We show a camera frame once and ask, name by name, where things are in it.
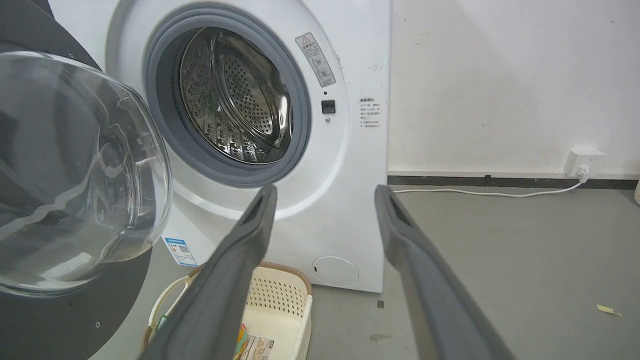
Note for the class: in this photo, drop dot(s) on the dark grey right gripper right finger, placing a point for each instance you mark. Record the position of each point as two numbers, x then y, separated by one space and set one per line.
435 295

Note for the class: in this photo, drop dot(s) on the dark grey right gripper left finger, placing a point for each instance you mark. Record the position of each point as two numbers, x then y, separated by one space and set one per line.
227 280

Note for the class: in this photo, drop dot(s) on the washing machine door glass bowl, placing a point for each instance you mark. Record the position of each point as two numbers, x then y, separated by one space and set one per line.
65 175

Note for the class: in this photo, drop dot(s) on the white front-load washing machine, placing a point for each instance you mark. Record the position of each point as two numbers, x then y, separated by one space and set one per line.
320 150

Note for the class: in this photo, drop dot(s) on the blue energy label sticker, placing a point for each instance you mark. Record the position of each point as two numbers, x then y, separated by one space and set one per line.
180 251

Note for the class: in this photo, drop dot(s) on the cream plastic laundry basket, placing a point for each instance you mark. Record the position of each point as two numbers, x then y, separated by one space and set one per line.
280 310

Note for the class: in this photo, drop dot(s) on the printed paper packet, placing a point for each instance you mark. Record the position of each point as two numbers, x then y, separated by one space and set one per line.
255 346

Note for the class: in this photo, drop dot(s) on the yellow paper scrap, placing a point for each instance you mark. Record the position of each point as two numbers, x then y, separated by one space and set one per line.
608 310

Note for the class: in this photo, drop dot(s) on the white wall power socket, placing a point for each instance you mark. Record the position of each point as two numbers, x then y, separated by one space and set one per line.
582 161

